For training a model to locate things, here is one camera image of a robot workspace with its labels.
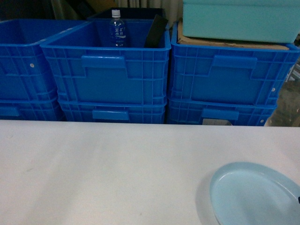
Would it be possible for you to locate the light blue oval tray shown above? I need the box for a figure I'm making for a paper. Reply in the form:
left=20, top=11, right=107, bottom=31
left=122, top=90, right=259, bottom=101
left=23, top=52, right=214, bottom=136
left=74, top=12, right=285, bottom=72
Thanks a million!
left=210, top=162, right=300, bottom=225

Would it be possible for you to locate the blue crate bottom middle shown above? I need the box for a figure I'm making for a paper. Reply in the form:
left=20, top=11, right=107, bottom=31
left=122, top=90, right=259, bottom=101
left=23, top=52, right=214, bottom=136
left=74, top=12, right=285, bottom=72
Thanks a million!
left=58, top=99, right=166, bottom=124

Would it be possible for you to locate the blue crate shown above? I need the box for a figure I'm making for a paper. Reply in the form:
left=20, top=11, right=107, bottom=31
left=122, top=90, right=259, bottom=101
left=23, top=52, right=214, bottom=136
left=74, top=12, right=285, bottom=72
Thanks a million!
left=0, top=98, right=66, bottom=121
left=166, top=99, right=277, bottom=126
left=0, top=19, right=82, bottom=101
left=168, top=22, right=300, bottom=105
left=41, top=19, right=171, bottom=106
left=58, top=99, right=166, bottom=124

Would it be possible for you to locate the blue crate top right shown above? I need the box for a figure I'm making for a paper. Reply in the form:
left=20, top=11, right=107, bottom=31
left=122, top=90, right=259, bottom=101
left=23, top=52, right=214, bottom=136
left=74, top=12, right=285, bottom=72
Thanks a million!
left=168, top=22, right=300, bottom=105

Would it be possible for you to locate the black flat panel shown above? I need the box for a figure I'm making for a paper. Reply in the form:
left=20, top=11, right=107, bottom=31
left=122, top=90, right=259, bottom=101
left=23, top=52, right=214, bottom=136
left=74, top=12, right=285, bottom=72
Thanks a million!
left=144, top=15, right=168, bottom=48

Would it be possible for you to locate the blue crate top middle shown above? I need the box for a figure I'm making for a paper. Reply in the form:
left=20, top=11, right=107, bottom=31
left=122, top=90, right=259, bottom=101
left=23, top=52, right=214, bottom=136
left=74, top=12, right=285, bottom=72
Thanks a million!
left=41, top=19, right=171, bottom=106

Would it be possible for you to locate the clear water bottle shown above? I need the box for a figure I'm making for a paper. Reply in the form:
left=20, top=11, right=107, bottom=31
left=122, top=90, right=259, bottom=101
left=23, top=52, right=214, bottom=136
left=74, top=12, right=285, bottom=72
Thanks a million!
left=109, top=9, right=127, bottom=47

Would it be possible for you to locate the blue crate bottom right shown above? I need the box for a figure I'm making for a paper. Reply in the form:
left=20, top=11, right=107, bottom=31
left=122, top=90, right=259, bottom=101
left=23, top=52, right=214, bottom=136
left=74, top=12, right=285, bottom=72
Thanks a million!
left=166, top=99, right=277, bottom=126

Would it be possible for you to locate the blue crate bottom left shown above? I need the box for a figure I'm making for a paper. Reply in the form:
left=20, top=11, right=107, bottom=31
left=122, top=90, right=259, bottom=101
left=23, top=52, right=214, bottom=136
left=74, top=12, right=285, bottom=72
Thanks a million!
left=0, top=98, right=66, bottom=121

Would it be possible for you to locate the blue crate top left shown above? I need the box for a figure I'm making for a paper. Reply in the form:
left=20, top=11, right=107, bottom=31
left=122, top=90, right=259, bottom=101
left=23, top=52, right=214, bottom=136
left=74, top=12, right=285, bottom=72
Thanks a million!
left=0, top=19, right=82, bottom=101

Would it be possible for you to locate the teal plastic tub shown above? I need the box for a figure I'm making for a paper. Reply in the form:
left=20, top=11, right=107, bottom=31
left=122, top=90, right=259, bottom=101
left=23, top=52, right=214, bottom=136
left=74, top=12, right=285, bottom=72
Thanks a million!
left=183, top=0, right=300, bottom=43

